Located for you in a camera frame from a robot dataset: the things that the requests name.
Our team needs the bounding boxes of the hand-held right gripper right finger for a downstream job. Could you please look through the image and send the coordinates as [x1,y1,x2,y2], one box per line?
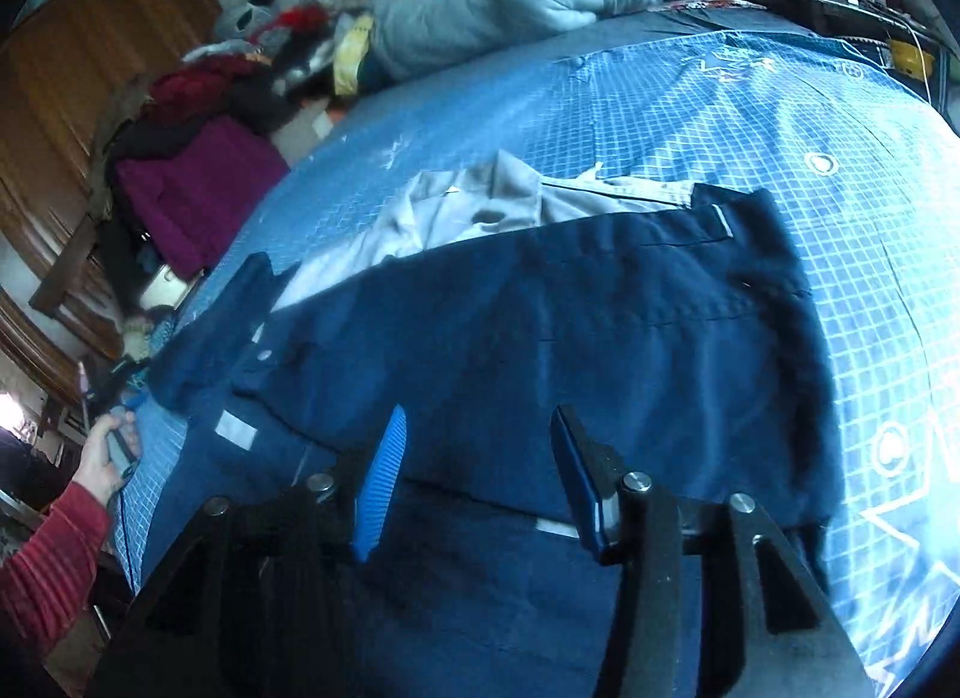
[550,404,880,698]

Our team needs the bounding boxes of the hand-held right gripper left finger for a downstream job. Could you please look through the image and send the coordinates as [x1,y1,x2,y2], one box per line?
[86,404,410,698]

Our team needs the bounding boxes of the navy blue pants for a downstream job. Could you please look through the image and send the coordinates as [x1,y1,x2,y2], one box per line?
[127,184,845,698]

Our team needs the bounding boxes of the person's left forearm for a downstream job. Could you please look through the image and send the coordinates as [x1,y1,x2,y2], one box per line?
[0,480,113,661]

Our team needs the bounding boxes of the pile of mixed clothes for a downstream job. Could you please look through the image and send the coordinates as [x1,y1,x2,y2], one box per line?
[97,0,376,144]

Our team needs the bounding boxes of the person's left hand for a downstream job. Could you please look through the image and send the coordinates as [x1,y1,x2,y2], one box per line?
[75,405,143,500]

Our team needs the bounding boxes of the magenta cloth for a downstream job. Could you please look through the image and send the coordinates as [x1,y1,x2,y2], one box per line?
[112,116,290,279]

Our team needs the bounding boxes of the light grey garment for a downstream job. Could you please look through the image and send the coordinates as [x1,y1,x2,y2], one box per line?
[274,149,698,313]

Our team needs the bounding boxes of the wooden wardrobe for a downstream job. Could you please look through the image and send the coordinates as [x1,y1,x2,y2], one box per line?
[0,0,226,384]

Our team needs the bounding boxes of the grey plush toy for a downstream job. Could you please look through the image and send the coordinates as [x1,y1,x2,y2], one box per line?
[216,0,286,45]

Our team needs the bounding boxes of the blue grid star bedsheet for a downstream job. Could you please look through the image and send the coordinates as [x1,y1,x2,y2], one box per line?
[112,8,960,698]

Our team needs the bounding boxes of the yellow box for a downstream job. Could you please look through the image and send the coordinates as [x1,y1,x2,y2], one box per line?
[891,40,936,78]

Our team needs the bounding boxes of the dark cluttered desk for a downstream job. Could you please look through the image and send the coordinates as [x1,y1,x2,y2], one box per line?
[750,0,960,106]

